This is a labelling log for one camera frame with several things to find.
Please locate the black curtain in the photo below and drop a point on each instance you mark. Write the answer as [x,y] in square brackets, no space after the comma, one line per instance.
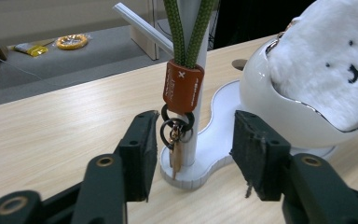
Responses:
[254,21]

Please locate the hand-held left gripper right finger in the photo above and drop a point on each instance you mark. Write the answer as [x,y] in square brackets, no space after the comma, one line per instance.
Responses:
[258,149]

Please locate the white key stand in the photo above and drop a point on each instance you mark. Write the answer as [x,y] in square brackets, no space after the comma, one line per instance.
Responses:
[217,143]

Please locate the white ceramic bowl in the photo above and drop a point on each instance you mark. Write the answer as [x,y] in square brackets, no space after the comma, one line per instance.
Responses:
[276,109]

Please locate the small yellow packet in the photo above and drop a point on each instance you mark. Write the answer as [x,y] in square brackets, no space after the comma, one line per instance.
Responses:
[32,49]

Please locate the white plush pouch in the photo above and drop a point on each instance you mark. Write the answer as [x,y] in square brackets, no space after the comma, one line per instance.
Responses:
[326,62]

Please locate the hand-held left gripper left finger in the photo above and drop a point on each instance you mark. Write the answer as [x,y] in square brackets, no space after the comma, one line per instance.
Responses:
[138,149]

